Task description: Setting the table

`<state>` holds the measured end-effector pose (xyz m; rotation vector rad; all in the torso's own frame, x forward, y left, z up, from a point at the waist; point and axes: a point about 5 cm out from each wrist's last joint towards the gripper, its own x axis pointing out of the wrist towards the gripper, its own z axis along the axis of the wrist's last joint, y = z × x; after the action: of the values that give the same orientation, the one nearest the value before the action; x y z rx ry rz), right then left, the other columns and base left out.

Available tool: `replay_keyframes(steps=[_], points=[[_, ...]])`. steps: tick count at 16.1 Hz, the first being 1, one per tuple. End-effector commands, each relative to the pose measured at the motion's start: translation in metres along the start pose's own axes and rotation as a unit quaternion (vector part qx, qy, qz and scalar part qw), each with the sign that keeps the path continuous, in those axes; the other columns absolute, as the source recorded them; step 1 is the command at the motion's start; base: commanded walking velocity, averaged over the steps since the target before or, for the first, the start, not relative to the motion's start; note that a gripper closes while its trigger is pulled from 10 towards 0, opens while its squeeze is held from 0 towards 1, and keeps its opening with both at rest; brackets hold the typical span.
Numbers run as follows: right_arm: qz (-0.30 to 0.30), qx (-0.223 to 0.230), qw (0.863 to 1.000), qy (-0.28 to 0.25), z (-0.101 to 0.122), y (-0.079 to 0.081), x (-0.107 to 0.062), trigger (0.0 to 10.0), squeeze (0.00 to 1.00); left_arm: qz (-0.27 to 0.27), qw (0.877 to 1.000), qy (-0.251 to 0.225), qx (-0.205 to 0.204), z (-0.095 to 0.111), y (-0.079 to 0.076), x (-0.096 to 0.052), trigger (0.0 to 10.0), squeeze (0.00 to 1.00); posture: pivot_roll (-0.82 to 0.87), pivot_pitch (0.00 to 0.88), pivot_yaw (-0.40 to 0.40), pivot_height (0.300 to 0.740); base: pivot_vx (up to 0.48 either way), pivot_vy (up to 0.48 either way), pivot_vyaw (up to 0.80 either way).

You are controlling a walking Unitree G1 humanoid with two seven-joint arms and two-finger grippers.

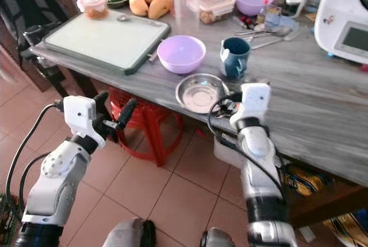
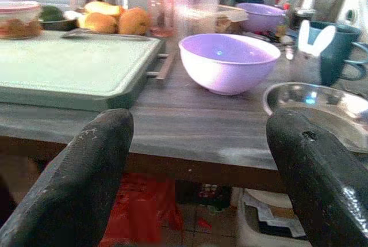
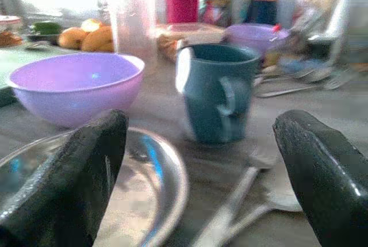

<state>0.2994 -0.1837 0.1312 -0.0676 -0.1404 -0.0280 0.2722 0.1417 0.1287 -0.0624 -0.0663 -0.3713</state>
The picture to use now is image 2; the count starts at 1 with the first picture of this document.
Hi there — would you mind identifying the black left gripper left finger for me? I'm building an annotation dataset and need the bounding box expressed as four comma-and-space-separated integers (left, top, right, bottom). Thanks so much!
0, 108, 135, 247

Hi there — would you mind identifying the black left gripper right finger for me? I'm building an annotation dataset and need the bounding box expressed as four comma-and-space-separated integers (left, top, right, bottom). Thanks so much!
266, 107, 368, 247

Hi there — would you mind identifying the round steel plate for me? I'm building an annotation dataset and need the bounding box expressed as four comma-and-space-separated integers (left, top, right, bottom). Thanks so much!
262, 82, 368, 154

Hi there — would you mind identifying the teal bunny mug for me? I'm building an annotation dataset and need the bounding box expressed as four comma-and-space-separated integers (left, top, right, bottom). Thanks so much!
297, 19, 368, 87

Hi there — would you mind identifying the red plastic stool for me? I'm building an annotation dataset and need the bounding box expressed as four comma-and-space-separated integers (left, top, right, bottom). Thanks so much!
100, 172, 185, 247

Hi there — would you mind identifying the white plastic storage bin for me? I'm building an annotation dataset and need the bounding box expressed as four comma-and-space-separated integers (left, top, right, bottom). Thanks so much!
237, 186, 314, 247

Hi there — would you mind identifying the black box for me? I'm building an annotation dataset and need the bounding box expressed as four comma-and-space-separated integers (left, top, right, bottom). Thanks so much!
198, 183, 232, 209

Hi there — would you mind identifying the pale green cutting board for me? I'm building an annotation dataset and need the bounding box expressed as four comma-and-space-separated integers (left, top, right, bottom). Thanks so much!
0, 29, 178, 112

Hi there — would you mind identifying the grey wooden table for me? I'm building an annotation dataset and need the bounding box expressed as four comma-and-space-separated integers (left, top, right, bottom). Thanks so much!
0, 39, 368, 195

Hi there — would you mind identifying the large purple plastic bowl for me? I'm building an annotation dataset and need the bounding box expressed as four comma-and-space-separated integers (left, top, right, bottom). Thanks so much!
178, 33, 282, 96

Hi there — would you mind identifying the small dark glass jar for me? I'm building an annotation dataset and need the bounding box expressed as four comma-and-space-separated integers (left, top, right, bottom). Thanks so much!
289, 7, 317, 31

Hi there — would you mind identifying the yellow mango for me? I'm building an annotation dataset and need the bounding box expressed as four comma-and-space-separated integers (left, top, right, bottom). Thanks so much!
118, 7, 152, 35
83, 1, 121, 17
77, 12, 117, 34

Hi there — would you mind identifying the glass food bowl pink lid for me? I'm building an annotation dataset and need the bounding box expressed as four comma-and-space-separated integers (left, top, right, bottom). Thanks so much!
0, 0, 43, 40

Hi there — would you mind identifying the dark bowl with green fruit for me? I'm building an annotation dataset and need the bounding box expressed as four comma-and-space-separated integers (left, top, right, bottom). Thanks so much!
39, 5, 79, 32

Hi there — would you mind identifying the small purple plastic bowl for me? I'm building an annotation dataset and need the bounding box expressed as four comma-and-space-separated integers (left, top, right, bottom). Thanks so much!
235, 2, 287, 33

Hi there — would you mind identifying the clear lidded food container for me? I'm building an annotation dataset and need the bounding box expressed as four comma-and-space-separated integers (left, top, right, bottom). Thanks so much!
215, 4, 248, 33

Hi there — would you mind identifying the clear bottle orange cap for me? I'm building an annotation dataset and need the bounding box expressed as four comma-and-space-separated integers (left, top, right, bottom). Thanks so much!
172, 0, 221, 40

